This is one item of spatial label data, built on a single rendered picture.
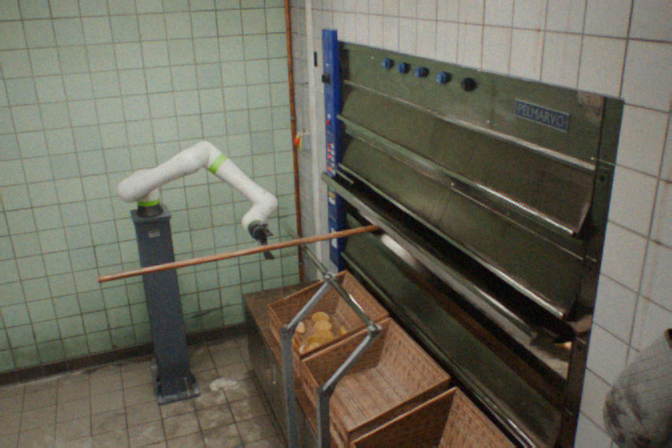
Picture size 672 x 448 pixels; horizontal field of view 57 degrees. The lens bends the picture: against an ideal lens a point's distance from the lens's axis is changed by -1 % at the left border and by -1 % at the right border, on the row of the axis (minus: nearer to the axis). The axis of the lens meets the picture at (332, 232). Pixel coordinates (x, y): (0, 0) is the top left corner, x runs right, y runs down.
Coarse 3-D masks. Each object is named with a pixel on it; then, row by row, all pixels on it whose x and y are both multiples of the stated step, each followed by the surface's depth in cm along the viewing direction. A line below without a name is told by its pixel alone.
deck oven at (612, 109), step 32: (352, 128) 322; (608, 128) 159; (416, 160) 260; (608, 160) 161; (480, 192) 218; (608, 192) 162; (352, 224) 344; (512, 224) 205; (544, 224) 188; (384, 256) 309; (576, 256) 178; (576, 320) 182; (576, 352) 184; (576, 384) 187; (576, 416) 189
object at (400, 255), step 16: (368, 224) 331; (384, 240) 311; (400, 256) 292; (416, 272) 278; (432, 272) 276; (432, 288) 266; (448, 288) 261; (448, 304) 254; (464, 304) 248; (480, 320) 236; (496, 336) 226; (512, 352) 216; (528, 352) 215; (528, 368) 209; (544, 368) 206; (544, 384) 202; (560, 384) 198; (560, 400) 195
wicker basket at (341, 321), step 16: (320, 288) 353; (352, 288) 346; (272, 304) 346; (288, 304) 350; (304, 304) 354; (320, 304) 357; (336, 304) 361; (368, 304) 328; (272, 320) 343; (288, 320) 353; (304, 320) 357; (336, 320) 356; (352, 320) 343; (304, 336) 341; (336, 336) 303; (320, 368) 305
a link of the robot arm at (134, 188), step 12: (180, 156) 311; (192, 156) 311; (204, 156) 319; (156, 168) 320; (168, 168) 315; (180, 168) 312; (192, 168) 312; (132, 180) 324; (144, 180) 321; (156, 180) 319; (168, 180) 319; (120, 192) 325; (132, 192) 324; (144, 192) 325
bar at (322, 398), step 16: (336, 288) 268; (352, 304) 253; (368, 320) 240; (288, 336) 278; (368, 336) 237; (288, 352) 281; (288, 368) 284; (288, 384) 288; (288, 400) 291; (320, 400) 236; (288, 416) 294; (320, 416) 239; (288, 432) 300; (320, 432) 242
